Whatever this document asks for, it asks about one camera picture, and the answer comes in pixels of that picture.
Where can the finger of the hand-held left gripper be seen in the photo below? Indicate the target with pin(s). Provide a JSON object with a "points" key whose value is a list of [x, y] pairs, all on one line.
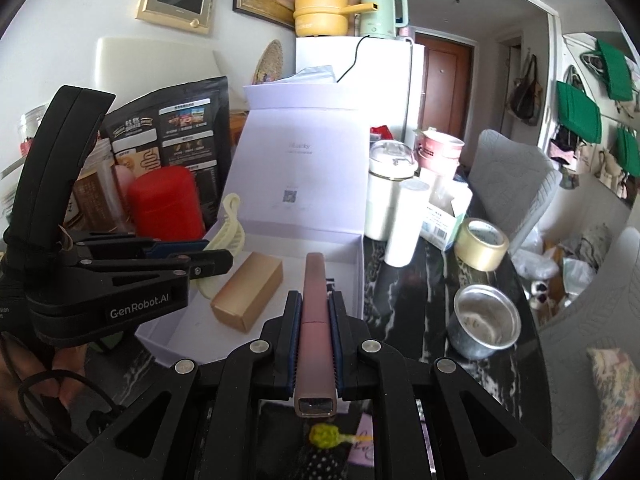
{"points": [[180, 246], [210, 262]]}

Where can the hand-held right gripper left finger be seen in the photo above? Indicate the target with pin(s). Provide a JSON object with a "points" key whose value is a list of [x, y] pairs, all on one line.
{"points": [[295, 340]]}

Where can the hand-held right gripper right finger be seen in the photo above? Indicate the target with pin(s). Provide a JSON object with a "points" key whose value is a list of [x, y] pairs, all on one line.
{"points": [[335, 340]]}

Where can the yellow hair claw clip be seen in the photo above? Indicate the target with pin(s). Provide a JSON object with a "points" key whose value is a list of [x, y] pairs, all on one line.
{"points": [[236, 240]]}

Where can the pink lipstick tube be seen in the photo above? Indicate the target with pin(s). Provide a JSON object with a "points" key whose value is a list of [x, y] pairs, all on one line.
{"points": [[315, 310]]}

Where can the gold rectangular box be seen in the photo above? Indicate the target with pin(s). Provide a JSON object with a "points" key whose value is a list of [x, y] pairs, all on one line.
{"points": [[245, 290]]}

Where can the purple card box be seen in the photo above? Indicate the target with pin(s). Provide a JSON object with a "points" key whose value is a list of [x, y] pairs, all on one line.
{"points": [[362, 452]]}

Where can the black polka dot scrunchie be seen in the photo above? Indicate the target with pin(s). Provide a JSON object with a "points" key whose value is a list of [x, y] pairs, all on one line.
{"points": [[320, 465]]}

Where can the white gift box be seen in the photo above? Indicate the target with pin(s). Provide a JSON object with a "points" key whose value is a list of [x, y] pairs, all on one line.
{"points": [[310, 185]]}

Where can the person's left hand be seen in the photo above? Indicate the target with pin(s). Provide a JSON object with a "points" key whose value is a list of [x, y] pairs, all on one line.
{"points": [[70, 375]]}

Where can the red canister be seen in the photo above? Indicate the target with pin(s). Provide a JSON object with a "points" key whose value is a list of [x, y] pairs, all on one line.
{"points": [[165, 200]]}

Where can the tall jar brown label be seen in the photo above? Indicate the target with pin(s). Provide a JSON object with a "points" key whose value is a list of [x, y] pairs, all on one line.
{"points": [[97, 200]]}

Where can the black printed pouch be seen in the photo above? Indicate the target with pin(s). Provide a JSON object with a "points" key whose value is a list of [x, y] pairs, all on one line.
{"points": [[190, 130]]}

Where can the white cylinder bottle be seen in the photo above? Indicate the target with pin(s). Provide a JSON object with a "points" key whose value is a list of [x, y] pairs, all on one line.
{"points": [[405, 230]]}

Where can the metal bowl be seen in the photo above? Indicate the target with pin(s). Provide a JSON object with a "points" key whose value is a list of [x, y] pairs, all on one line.
{"points": [[470, 340]]}

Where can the white appliance clear lid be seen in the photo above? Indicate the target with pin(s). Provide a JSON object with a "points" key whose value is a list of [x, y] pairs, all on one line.
{"points": [[385, 210]]}

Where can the small white carton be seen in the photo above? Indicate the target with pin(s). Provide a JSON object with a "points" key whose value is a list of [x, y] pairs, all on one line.
{"points": [[440, 225]]}

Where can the beige tape roll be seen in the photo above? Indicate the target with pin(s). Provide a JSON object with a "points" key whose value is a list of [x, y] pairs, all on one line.
{"points": [[475, 255]]}

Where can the woven fan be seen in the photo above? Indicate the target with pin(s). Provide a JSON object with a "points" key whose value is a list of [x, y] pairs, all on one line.
{"points": [[267, 62]]}

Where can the pink cup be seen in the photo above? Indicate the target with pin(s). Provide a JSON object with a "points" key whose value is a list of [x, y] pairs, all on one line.
{"points": [[440, 155]]}

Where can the plastic bags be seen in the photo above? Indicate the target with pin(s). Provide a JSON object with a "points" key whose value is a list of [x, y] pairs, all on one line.
{"points": [[555, 270]]}

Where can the grey leaf pattern chair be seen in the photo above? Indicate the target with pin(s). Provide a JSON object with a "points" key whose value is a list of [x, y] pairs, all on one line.
{"points": [[505, 175], [575, 330]]}

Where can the white fridge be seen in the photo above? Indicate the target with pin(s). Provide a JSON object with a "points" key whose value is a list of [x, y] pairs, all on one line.
{"points": [[380, 85]]}

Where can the yellow cooking pot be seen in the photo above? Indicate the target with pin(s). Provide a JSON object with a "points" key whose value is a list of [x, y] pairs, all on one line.
{"points": [[320, 15]]}

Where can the brown door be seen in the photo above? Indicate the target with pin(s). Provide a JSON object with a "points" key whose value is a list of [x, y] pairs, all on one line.
{"points": [[445, 85]]}

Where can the floral cushion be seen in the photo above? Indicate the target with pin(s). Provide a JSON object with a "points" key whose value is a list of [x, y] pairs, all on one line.
{"points": [[617, 410]]}

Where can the green electric kettle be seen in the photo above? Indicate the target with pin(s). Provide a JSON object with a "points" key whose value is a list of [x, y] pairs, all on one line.
{"points": [[380, 12]]}

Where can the hanging dark bags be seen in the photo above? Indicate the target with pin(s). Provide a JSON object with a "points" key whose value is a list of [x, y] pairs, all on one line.
{"points": [[525, 95]]}

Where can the green tote bag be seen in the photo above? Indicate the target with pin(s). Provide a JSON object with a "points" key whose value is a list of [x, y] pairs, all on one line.
{"points": [[580, 112], [629, 152], [617, 72]]}

